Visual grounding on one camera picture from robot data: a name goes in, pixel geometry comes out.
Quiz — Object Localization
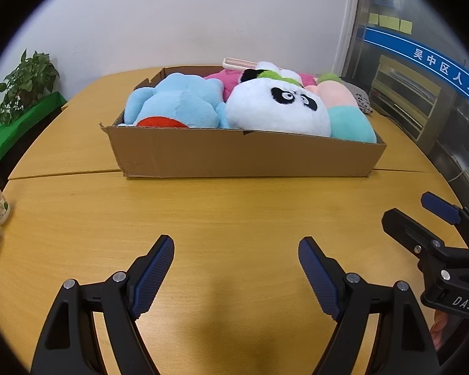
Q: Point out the green potted plant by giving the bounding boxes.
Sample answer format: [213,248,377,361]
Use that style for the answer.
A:
[0,51,60,125]

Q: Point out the blue plush toy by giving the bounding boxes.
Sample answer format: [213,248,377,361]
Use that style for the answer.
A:
[120,73,229,129]

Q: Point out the white panda plush toy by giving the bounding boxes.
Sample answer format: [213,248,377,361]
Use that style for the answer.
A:
[226,69,331,137]

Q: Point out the yellow sticky notes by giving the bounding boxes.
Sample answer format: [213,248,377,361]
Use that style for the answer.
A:
[368,13,413,35]

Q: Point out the person's right hand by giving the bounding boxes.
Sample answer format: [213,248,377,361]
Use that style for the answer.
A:
[430,311,449,350]

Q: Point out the green bench cover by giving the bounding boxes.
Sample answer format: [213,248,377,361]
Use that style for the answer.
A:
[0,92,67,161]

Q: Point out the brown cardboard box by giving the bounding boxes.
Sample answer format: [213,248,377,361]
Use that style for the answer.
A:
[105,63,386,178]

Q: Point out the pink pig plush toy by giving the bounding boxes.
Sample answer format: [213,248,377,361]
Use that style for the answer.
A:
[306,73,377,143]

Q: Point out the pink bear plush toy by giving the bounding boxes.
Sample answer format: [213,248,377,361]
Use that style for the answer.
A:
[204,69,317,102]

